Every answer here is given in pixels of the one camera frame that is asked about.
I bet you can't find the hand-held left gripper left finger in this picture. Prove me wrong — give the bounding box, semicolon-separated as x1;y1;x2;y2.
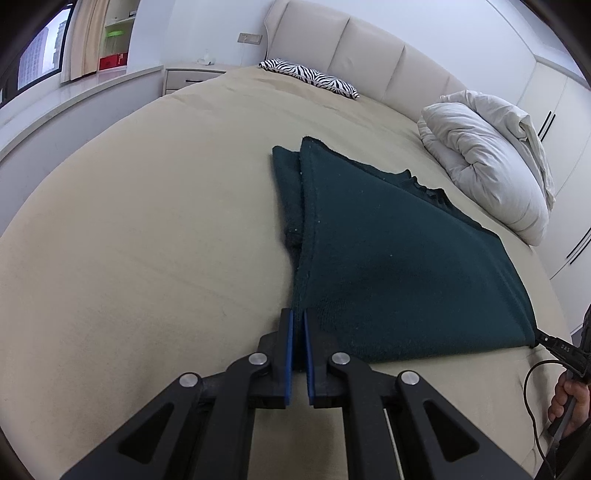
60;308;295;480

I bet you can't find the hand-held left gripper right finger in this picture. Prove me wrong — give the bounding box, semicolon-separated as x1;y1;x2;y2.
302;308;533;480

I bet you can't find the dark green sweater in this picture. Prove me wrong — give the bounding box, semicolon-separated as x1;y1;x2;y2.
271;136;539;373

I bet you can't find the person's right forearm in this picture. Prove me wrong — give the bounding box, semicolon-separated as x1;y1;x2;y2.
538;413;591;480

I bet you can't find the person's right hand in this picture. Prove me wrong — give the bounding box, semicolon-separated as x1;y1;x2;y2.
547;371;591;437

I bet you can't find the white folded duvet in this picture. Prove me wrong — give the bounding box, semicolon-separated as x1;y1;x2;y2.
417;90;556;246

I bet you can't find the bed with beige sheet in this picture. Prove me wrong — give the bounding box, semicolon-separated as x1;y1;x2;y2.
0;65;573;480

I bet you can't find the white wardrobe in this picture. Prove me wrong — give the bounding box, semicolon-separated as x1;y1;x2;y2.
516;54;591;334

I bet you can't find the zebra print pillow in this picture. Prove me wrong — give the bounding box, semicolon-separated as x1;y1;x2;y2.
257;58;360;100

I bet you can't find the white nightstand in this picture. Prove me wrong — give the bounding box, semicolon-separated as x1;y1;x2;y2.
163;65;228;96

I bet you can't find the cream padded headboard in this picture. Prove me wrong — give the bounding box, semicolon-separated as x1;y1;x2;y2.
265;0;468;121

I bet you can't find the white window sill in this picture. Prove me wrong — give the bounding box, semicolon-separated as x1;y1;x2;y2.
0;65;165;174

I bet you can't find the red box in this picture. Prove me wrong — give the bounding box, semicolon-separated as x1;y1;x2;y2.
98;52;129;71

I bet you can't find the beige curtain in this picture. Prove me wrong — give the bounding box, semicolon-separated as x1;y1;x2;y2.
60;0;110;84

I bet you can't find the black framed window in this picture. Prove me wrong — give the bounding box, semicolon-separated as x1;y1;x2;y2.
0;4;77;100

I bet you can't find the black cable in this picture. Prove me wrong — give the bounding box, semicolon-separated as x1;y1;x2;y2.
523;359;575;480

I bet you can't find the white wall shelf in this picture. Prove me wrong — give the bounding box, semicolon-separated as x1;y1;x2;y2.
95;0;139;75

